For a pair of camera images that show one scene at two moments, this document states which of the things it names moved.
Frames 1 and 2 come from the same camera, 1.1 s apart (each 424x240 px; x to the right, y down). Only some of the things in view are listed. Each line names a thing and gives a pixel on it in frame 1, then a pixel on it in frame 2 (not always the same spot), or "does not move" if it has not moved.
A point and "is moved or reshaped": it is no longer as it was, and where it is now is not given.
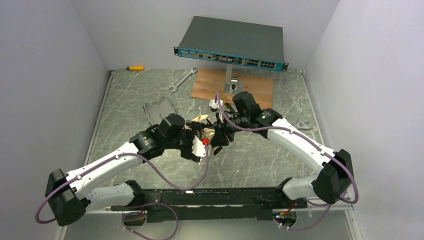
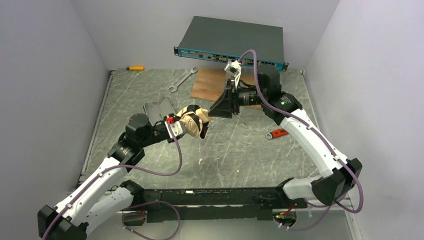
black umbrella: x=155 y=112 does not move
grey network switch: x=244 y=43 does not move
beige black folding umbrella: x=206 y=129 is moved or reshaped
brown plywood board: x=210 y=81 does not move
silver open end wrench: x=175 y=87 does not move
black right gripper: x=222 y=133 to x=234 y=102
